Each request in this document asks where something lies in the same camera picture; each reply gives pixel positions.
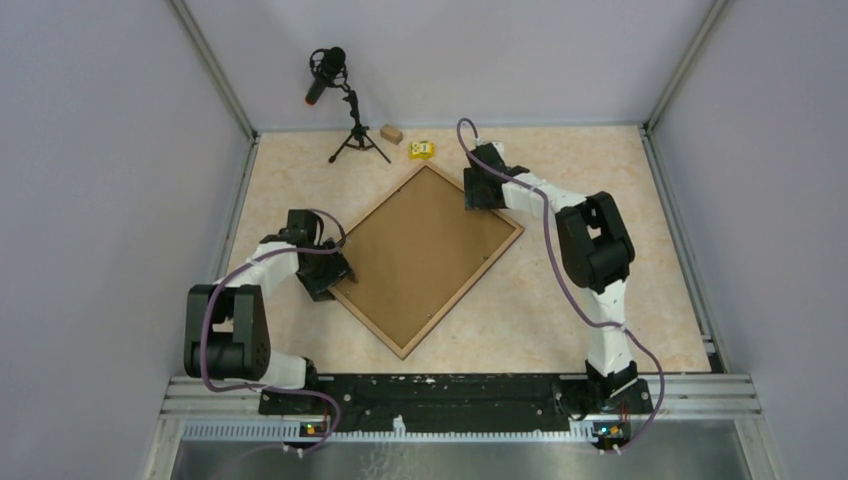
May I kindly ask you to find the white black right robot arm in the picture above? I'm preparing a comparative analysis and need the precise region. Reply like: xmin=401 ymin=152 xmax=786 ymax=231
xmin=463 ymin=141 xmax=638 ymax=412

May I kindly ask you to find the wooden picture frame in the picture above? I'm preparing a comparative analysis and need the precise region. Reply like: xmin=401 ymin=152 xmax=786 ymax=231
xmin=327 ymin=162 xmax=526 ymax=362

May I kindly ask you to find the small wooden block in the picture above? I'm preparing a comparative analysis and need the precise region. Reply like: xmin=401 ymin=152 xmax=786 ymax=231
xmin=379 ymin=124 xmax=404 ymax=145

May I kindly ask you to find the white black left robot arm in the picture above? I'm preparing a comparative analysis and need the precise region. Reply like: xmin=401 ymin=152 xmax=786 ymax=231
xmin=183 ymin=209 xmax=354 ymax=414

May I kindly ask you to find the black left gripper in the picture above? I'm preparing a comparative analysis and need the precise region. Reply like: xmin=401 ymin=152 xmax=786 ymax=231
xmin=296 ymin=237 xmax=356 ymax=301

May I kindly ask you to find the aluminium frame rail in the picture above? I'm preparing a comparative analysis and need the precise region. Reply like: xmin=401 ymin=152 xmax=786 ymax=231
xmin=145 ymin=373 xmax=784 ymax=479

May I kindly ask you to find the black microphone on tripod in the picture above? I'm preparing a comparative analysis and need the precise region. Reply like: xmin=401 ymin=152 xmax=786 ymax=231
xmin=304 ymin=46 xmax=393 ymax=166

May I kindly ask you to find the yellow toy car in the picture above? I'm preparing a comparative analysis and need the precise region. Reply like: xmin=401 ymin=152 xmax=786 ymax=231
xmin=408 ymin=140 xmax=435 ymax=160

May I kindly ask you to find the brown cardboard backing board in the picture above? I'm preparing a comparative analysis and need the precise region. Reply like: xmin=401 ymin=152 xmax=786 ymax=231
xmin=334 ymin=168 xmax=518 ymax=352

